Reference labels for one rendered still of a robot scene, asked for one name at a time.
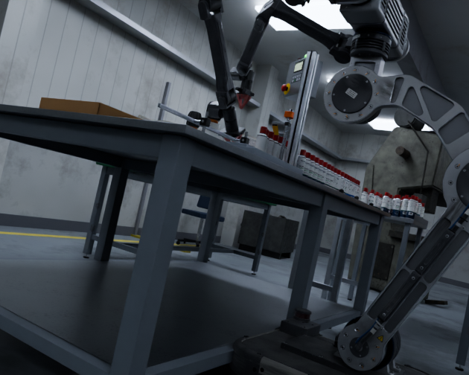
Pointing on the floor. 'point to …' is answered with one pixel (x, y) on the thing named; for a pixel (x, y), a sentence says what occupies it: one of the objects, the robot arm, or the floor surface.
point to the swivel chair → (199, 217)
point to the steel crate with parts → (277, 227)
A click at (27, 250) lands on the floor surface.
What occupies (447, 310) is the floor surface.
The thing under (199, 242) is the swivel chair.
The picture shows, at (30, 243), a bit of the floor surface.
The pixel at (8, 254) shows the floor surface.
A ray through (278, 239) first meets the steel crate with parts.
